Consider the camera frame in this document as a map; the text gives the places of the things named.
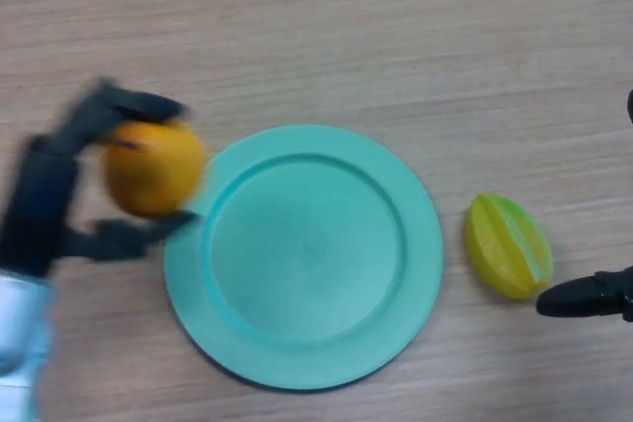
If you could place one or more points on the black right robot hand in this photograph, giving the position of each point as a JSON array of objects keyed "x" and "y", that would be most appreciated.
[{"x": 583, "y": 298}]

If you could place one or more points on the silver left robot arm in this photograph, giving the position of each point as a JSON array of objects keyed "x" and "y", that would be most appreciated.
[{"x": 20, "y": 333}]

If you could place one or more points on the green round plate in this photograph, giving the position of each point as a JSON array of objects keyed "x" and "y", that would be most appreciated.
[{"x": 306, "y": 264}]

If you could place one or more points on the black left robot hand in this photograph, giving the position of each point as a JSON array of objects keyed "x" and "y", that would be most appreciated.
[{"x": 39, "y": 204}]

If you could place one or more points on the yellow pear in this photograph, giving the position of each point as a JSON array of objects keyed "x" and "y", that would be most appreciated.
[{"x": 153, "y": 170}]

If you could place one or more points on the yellow-green starfruit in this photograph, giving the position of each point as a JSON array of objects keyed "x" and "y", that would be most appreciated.
[{"x": 504, "y": 249}]

